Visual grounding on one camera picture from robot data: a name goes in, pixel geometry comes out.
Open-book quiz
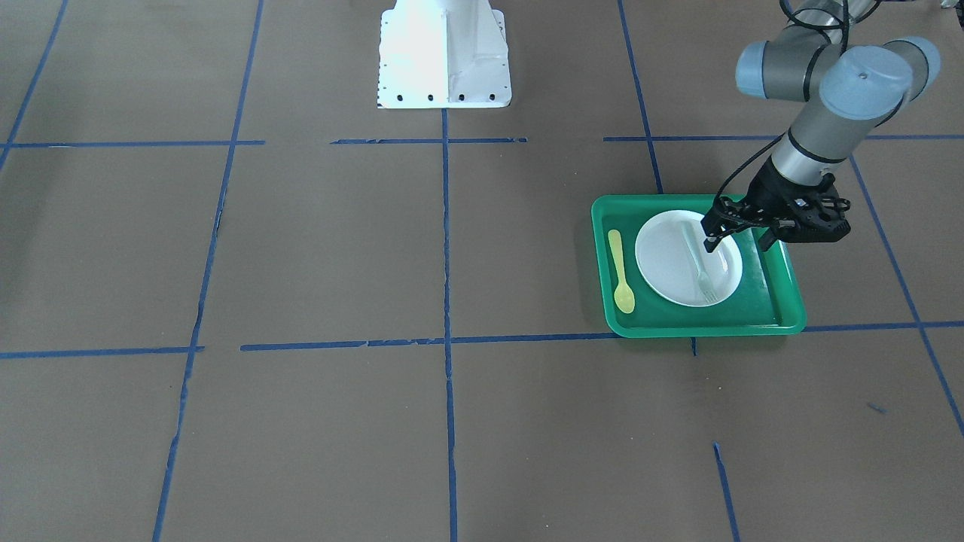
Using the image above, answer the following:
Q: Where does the pale green plastic fork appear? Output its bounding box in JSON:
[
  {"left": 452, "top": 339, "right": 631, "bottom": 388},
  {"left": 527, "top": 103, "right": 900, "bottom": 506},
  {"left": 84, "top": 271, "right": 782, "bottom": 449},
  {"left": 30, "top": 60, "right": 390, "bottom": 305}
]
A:
[{"left": 681, "top": 222, "right": 718, "bottom": 306}]

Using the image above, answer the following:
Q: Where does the white round plate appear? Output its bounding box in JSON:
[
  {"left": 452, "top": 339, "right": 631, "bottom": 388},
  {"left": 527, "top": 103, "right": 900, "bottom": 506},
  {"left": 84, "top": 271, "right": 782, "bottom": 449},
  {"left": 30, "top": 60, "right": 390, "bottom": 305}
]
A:
[{"left": 634, "top": 210, "right": 744, "bottom": 308}]

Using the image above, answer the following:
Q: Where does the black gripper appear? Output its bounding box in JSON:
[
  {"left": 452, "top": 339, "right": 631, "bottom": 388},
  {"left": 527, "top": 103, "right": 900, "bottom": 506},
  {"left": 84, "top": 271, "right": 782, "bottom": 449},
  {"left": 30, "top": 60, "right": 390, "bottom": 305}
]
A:
[{"left": 701, "top": 157, "right": 829, "bottom": 254}]

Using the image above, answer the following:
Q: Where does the yellow plastic spoon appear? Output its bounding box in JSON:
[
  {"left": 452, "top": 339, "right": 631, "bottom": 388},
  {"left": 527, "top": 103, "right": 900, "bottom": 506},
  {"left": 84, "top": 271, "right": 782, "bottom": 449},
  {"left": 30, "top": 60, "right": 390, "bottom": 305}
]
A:
[{"left": 606, "top": 229, "right": 636, "bottom": 313}]

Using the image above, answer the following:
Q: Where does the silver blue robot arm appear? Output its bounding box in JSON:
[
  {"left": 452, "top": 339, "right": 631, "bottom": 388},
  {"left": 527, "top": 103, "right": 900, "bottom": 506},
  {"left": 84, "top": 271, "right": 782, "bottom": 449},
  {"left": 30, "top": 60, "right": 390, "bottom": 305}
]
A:
[{"left": 701, "top": 1, "right": 942, "bottom": 251}]

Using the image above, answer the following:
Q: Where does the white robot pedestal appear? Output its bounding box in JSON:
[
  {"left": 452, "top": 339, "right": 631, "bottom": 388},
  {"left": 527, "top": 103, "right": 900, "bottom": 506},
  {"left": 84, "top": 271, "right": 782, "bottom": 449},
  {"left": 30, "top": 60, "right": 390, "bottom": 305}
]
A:
[{"left": 377, "top": 1, "right": 513, "bottom": 109}]

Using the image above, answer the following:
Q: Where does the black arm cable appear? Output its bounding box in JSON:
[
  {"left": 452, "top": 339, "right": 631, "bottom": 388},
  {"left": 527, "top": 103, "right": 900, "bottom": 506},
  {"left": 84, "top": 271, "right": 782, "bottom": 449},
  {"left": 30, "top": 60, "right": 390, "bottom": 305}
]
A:
[{"left": 712, "top": 0, "right": 878, "bottom": 219}]

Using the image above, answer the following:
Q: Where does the green plastic tray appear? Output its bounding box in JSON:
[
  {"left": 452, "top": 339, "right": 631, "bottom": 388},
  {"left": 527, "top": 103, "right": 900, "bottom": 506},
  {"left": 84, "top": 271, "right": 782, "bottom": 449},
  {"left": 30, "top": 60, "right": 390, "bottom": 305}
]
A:
[{"left": 590, "top": 194, "right": 807, "bottom": 339}]

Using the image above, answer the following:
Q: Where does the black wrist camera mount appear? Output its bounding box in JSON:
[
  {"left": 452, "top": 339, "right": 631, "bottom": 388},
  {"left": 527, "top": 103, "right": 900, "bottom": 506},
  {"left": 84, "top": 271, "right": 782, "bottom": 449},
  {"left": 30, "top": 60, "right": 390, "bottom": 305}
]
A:
[{"left": 778, "top": 174, "right": 853, "bottom": 243}]

